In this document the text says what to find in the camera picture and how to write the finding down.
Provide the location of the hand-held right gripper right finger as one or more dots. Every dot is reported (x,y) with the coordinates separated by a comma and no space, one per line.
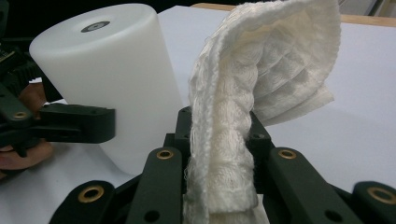
(260,137)

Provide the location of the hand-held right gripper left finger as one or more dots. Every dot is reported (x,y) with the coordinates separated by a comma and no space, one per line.
(182,137)

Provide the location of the white knitted cloth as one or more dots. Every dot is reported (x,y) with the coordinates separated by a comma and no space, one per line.
(224,140)

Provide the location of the white table mat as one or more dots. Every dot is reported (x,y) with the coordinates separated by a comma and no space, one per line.
(358,77)

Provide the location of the wooden table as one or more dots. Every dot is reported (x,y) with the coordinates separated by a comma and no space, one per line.
(367,20)

